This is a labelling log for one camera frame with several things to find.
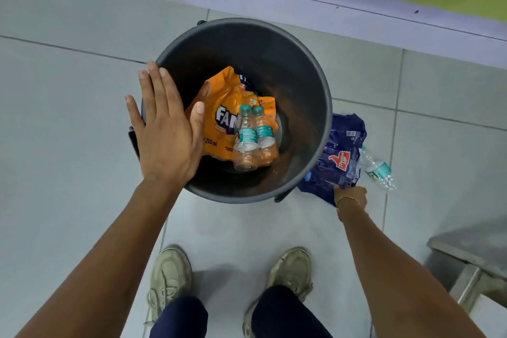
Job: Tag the person's beige shoe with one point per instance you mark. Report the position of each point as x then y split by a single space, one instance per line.
291 270
170 274

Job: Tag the person's left leg navy trousers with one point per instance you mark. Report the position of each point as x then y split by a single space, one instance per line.
180 320

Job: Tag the person's left hand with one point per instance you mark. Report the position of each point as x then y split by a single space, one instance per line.
166 147

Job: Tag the dark blue plastic pack wrap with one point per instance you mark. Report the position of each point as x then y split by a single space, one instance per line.
340 147

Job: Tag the person's right leg navy trousers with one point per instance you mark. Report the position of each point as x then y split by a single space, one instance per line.
287 316

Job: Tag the clear bottle with teal label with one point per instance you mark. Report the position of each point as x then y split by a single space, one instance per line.
266 141
379 170
245 143

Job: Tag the person's left thumb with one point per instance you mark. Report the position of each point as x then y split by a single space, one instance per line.
197 122

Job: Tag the person's beige left shoe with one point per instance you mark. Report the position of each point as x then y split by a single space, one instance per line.
170 274

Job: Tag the person's left little finger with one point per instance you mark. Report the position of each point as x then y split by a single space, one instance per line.
134 112

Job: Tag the person's right forearm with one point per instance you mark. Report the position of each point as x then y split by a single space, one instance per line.
396 270

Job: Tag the person's left forearm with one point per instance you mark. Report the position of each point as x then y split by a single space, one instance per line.
103 266

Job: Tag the person's beige right shoe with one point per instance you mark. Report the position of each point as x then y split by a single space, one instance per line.
291 270

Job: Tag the person's left middle finger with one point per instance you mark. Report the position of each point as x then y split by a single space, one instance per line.
157 86

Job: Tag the orange plastic pack wrap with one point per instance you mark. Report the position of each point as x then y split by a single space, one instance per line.
221 112

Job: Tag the dark grey plastic bucket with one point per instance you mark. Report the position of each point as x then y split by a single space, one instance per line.
277 56

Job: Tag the person's right hand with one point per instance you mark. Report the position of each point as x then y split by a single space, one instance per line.
350 194

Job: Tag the person's leg navy trousers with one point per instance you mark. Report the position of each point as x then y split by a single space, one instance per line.
287 316
180 320

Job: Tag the grey metal table frame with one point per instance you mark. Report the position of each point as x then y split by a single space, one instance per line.
475 266

